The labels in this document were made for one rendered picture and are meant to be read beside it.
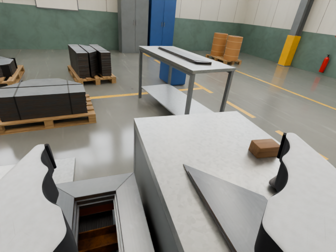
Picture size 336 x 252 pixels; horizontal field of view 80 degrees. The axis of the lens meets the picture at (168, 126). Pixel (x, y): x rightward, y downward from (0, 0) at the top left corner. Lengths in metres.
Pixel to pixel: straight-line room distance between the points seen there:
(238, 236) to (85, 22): 8.27
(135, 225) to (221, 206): 0.32
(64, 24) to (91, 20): 0.89
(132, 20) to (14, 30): 3.75
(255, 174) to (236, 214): 0.23
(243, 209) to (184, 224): 0.17
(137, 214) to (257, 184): 0.43
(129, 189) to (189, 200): 0.34
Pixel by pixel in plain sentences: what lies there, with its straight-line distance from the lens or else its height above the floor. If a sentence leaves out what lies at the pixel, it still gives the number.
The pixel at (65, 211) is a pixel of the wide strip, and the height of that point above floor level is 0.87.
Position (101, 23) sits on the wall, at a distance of 8.57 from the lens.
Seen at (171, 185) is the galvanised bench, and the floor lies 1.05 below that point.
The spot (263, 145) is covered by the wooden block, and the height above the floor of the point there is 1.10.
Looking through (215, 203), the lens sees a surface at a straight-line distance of 0.61.
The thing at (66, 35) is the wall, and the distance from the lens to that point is 8.48.
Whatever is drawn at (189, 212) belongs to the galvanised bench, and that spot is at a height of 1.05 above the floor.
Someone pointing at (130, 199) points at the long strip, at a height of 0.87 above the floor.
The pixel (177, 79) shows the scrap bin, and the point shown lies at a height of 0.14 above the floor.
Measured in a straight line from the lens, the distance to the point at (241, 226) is 0.59.
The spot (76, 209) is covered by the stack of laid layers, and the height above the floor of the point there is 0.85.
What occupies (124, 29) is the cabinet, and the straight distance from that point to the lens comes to 8.11.
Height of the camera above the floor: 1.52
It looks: 30 degrees down
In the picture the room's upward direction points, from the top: 6 degrees clockwise
